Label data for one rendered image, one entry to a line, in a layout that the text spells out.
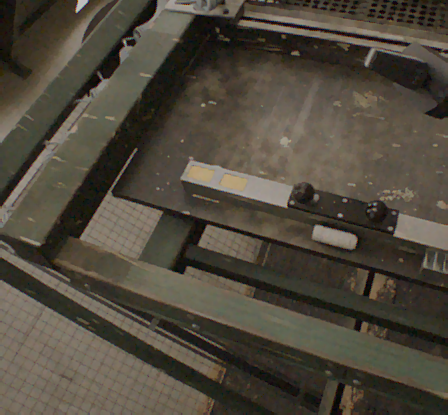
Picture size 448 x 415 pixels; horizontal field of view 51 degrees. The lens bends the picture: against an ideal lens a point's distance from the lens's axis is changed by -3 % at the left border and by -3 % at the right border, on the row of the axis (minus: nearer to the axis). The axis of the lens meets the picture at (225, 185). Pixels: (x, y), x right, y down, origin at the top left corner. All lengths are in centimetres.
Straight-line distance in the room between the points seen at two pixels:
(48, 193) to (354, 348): 61
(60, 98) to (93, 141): 63
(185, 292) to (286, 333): 18
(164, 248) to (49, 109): 77
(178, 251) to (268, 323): 27
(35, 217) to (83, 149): 17
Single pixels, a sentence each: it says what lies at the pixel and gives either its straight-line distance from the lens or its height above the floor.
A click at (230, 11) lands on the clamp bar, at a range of 124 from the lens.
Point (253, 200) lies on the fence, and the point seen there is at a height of 158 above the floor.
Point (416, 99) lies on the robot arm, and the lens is 55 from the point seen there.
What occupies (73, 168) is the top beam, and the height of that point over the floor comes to 191.
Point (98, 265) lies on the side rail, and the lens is 91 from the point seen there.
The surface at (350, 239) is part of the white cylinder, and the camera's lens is 90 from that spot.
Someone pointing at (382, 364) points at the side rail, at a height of 134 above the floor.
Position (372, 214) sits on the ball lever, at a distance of 78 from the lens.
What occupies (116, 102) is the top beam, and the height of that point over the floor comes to 191.
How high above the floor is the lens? 178
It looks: 9 degrees down
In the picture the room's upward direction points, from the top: 59 degrees counter-clockwise
